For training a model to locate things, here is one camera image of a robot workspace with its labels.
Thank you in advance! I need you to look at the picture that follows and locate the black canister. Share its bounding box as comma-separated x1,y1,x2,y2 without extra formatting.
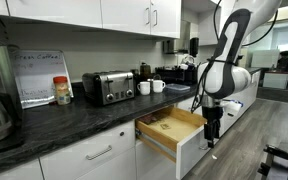
130,68,141,85

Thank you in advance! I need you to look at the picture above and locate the steel wall dispenser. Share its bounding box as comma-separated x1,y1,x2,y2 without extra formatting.
162,39,185,55

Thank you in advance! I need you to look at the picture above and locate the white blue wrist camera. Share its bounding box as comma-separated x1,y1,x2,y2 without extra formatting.
222,99,244,118

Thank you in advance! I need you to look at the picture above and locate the black coffee machine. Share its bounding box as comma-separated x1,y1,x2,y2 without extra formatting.
0,1,24,129

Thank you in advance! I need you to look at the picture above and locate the white lower cabinet row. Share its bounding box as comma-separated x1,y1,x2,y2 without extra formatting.
217,68,262,138

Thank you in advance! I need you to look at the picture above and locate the white ceramic mug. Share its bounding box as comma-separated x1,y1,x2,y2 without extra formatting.
136,80,151,96
152,79,167,94

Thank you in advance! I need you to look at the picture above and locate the white drawer front bar handle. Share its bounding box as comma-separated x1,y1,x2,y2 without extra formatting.
177,95,203,115

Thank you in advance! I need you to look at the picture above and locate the small handwritten whiteboard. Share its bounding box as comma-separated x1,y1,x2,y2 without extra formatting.
9,49,74,110

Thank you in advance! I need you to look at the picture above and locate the stainless steel toaster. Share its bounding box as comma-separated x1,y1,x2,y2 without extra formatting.
81,70,136,107

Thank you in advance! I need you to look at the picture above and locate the white lower cabinet front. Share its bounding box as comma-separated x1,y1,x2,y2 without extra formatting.
0,158,45,180

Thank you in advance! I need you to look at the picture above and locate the orange lid creamer jar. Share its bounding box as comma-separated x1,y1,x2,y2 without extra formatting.
52,75,72,106

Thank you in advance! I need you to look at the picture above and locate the wooden drawer white front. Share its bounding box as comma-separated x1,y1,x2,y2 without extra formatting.
134,105,220,180

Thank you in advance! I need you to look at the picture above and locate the white office counter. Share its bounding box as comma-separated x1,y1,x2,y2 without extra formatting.
262,72,288,90

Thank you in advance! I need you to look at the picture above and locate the glass coffee pot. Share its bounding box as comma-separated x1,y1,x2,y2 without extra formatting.
179,54,197,71

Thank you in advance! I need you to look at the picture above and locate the reddish brown packet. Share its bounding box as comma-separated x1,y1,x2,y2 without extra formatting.
138,113,159,125

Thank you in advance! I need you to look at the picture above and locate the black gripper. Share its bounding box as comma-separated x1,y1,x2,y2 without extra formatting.
202,105,224,150

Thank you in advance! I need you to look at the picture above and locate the black wall dispenser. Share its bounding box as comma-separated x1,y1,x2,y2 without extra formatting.
189,37,200,58

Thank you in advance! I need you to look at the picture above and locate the black dish rack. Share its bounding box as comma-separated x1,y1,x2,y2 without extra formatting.
154,65,199,85

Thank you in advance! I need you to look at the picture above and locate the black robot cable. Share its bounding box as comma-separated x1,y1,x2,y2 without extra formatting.
190,0,280,115

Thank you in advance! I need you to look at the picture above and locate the clear plastic lidded container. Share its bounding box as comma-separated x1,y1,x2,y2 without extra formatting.
165,83,192,93

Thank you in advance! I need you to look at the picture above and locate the wide white drawer front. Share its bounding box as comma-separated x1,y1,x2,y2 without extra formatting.
38,119,137,180

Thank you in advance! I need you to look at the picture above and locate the white lower cabinet door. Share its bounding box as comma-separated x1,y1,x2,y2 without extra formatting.
135,139,178,180
73,148,138,180

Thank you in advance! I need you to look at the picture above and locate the black red clamp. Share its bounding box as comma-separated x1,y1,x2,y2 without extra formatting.
263,143,288,170

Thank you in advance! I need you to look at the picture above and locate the wide white upper cabinet door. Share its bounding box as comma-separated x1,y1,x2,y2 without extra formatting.
6,0,104,30

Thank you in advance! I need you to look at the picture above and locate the person in dark clothes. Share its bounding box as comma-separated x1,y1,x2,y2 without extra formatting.
276,50,288,72

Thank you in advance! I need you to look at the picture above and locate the dark glass jar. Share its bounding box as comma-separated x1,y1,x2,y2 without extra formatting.
139,62,152,81

